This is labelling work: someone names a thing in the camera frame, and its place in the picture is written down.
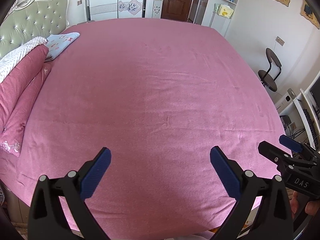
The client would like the black bar stool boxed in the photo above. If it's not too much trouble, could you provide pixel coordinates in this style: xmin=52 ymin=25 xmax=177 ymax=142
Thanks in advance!
xmin=257 ymin=47 xmax=283 ymax=93

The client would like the white computer desk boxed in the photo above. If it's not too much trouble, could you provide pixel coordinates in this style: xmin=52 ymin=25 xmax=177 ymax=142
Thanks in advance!
xmin=277 ymin=75 xmax=319 ymax=150

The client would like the light blue patterned pillow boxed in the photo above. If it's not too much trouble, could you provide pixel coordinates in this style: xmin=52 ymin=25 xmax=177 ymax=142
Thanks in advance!
xmin=45 ymin=32 xmax=80 ymax=62

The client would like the white wall display shelf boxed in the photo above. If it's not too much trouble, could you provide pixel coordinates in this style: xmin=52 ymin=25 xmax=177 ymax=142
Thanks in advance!
xmin=209 ymin=0 xmax=238 ymax=37

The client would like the green tufted headboard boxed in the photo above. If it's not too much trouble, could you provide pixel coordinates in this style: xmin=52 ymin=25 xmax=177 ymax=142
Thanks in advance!
xmin=1 ymin=0 xmax=69 ymax=57

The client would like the white knitted blanket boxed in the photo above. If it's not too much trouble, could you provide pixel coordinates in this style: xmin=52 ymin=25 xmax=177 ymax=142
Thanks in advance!
xmin=0 ymin=36 xmax=47 ymax=82

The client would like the person's right hand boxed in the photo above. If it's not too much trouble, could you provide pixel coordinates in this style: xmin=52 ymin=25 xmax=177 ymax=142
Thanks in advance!
xmin=290 ymin=191 xmax=320 ymax=222

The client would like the pink folded quilt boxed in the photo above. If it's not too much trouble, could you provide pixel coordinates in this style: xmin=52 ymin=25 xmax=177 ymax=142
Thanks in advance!
xmin=1 ymin=45 xmax=52 ymax=157

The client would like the yellow wall picture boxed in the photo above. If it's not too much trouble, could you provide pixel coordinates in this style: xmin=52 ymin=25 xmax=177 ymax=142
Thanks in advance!
xmin=300 ymin=0 xmax=319 ymax=29

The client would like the pink bed sheet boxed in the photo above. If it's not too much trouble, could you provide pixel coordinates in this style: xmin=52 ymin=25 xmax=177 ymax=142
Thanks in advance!
xmin=1 ymin=18 xmax=284 ymax=239

